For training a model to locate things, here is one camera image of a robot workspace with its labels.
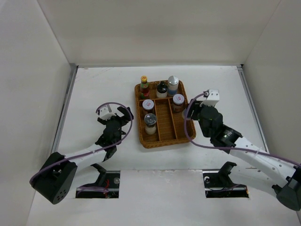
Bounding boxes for red label spice jar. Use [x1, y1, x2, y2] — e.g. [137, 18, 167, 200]
[172, 94, 184, 112]

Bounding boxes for white lid pepper jar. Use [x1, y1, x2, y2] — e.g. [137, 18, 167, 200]
[142, 99, 154, 115]

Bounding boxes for dark lid spice jar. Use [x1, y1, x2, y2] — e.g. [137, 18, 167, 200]
[144, 113, 157, 135]

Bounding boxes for yellow cap red sauce bottle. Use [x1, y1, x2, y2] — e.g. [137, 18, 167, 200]
[140, 76, 150, 99]

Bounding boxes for blue label salt jar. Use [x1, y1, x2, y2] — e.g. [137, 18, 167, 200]
[167, 76, 179, 97]
[182, 111, 189, 119]

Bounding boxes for black cap white bottle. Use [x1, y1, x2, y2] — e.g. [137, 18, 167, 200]
[156, 81, 167, 98]

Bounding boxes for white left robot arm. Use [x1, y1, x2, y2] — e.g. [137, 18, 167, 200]
[30, 103, 134, 205]

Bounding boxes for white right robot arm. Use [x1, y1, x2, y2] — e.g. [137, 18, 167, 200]
[183, 99, 301, 211]

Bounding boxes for brown wicker divided basket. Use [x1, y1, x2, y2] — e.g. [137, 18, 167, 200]
[134, 81, 189, 148]

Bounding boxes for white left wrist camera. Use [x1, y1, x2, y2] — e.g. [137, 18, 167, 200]
[96, 105, 115, 121]

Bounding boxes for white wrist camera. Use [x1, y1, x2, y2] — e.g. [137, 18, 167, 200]
[96, 105, 115, 121]
[202, 89, 220, 107]

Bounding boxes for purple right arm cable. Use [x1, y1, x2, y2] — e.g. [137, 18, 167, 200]
[183, 92, 301, 168]

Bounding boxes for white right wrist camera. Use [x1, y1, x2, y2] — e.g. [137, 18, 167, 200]
[202, 89, 220, 107]

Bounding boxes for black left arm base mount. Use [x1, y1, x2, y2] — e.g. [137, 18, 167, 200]
[75, 163, 121, 199]

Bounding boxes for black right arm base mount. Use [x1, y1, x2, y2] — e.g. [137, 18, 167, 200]
[202, 161, 249, 198]

